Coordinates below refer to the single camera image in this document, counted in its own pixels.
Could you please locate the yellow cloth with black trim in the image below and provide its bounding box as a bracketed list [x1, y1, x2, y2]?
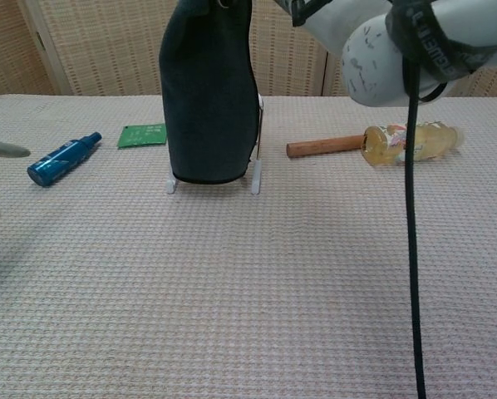
[159, 0, 260, 185]

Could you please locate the brown wooden stick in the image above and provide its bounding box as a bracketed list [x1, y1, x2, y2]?
[286, 135, 367, 160]

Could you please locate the metal wire rack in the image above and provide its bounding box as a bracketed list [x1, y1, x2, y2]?
[165, 93, 266, 195]

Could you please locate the blue spray bottle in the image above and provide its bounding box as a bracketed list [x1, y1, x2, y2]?
[27, 131, 103, 188]

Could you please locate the black cable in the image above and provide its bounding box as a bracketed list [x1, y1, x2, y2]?
[401, 57, 449, 399]

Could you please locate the green circuit board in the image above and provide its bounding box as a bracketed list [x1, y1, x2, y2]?
[116, 122, 169, 149]

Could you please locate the yellow liquid plastic bottle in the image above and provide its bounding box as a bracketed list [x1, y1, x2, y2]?
[362, 121, 465, 167]

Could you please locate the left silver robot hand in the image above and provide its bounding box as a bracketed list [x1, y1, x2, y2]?
[0, 140, 32, 228]

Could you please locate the bamboo folding screen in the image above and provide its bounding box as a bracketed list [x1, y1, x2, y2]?
[0, 0, 497, 99]

